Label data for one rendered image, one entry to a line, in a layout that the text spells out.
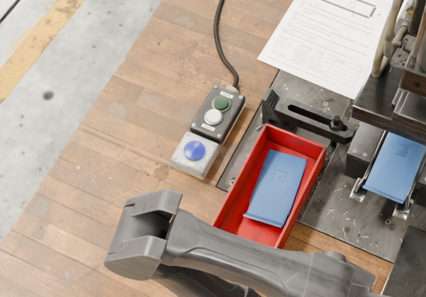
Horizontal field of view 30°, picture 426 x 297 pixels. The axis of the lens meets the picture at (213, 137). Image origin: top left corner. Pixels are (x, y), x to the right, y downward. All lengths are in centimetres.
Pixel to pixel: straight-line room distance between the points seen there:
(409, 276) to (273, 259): 44
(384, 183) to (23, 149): 151
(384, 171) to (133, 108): 50
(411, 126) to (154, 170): 50
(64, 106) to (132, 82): 110
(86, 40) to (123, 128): 129
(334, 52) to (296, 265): 70
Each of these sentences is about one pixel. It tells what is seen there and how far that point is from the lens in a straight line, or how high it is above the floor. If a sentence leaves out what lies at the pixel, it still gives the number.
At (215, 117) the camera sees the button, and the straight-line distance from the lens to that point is 149.
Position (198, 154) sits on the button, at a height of 94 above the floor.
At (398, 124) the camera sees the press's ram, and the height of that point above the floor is 114.
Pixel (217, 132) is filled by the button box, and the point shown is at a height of 93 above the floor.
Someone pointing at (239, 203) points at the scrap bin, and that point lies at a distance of 144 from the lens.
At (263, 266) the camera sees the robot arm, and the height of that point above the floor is 129.
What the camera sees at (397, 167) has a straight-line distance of 139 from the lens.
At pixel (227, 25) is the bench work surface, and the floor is 90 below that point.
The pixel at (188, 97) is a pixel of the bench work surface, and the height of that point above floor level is 90.
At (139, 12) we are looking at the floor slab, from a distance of 285.
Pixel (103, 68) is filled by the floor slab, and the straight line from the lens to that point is 273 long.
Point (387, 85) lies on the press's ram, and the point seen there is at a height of 114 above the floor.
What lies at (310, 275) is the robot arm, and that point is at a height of 127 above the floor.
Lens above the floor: 222
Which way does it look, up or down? 61 degrees down
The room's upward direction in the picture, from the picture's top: 7 degrees counter-clockwise
